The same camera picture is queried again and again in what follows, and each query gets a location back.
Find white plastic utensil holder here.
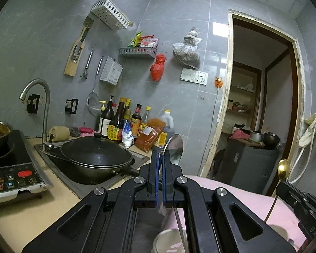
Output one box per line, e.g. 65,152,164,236
135,208,188,253

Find large metal ladle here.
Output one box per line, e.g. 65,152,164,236
158,134,185,185

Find red seasoning packet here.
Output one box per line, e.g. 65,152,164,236
139,35,160,48

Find gold spoon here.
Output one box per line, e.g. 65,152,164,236
265,159,291,223

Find white wall basket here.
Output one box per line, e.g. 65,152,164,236
90,0,133,30

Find pink floral tablecloth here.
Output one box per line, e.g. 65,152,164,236
161,175,310,253

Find gold cap bottle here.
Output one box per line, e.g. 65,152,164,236
124,99,132,122

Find grey wall shelf basket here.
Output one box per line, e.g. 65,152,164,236
118,47,158,64

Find red plastic bag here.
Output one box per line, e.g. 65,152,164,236
150,53,166,82

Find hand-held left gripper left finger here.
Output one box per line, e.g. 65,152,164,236
21,150,160,253

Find beige sponge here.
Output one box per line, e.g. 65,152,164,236
49,126,70,141

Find metal mesh strainer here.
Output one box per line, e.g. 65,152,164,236
86,55,104,117

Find induction cooker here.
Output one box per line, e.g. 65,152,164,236
0,130,54,205

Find wall socket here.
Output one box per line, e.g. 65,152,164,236
194,71,208,85

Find metal faucet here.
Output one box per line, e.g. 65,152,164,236
19,78,54,152

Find red cap sauce bottle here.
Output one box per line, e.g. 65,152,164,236
131,104,143,137

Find red cloth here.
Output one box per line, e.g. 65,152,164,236
232,129,250,140

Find black cabinet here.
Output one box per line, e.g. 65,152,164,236
213,137,282,195

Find metal bowl with food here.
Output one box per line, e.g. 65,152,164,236
0,121,13,152

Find steel sink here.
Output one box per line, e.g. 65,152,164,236
34,142,150,199

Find back room shelf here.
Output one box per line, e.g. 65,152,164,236
225,84,256,135

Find white grater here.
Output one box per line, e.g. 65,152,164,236
99,56,123,85

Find cream rubber gloves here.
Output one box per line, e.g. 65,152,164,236
299,111,316,148

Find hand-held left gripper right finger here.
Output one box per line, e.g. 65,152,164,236
163,150,297,253

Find clear bottle yellow cap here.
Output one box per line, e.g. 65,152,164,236
141,106,152,135

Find clear bag of dried goods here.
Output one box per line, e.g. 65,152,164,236
172,29,202,69

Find black wok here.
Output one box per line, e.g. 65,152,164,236
43,150,141,185

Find white salt bag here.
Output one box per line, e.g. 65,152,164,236
121,120,135,148

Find dark pot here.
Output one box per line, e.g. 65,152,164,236
263,132,281,145

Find black handled kitchen tool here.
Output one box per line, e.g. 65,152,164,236
71,16,94,64

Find dark pump bottle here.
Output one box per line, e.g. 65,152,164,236
98,95,115,137

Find metal peeler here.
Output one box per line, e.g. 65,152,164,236
80,51,94,79

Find wooden door frame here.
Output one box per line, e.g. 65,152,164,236
200,9,306,182

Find metal pot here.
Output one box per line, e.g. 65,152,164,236
250,131,265,143

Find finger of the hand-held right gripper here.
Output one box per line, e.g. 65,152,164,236
275,180,306,204

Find chilli powder bag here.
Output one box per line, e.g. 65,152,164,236
135,118,167,153

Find wall switch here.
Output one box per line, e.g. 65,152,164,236
180,68,196,83

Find white hose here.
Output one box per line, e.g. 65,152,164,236
290,137,314,183

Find black wok lid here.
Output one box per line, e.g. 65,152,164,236
60,132,133,168

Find soy sauce bottle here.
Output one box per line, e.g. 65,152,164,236
108,97,125,144

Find oil jug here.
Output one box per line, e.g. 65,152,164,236
154,109,174,148

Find black wall holder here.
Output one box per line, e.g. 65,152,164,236
65,98,79,114
26,93,40,114

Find green seasoning packet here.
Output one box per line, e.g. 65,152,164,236
129,31,143,48

